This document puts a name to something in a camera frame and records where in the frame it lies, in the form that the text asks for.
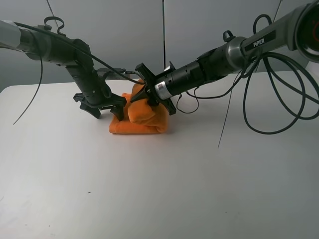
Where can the orange towel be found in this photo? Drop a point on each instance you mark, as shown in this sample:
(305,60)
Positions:
(140,117)

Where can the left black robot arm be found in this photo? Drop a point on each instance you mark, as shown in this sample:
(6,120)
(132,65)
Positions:
(40,44)

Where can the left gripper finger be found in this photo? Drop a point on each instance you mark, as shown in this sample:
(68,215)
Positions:
(95,112)
(118,104)

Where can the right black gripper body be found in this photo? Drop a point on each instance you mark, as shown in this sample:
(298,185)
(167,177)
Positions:
(163,85)

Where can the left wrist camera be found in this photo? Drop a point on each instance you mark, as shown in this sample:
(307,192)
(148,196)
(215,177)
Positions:
(107,74)

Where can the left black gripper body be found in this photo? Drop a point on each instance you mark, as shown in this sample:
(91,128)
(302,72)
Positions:
(92,96)

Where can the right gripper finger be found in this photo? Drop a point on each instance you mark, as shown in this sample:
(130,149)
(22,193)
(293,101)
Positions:
(153,101)
(139,92)

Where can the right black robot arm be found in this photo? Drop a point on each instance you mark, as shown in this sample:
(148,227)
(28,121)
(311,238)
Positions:
(298,30)

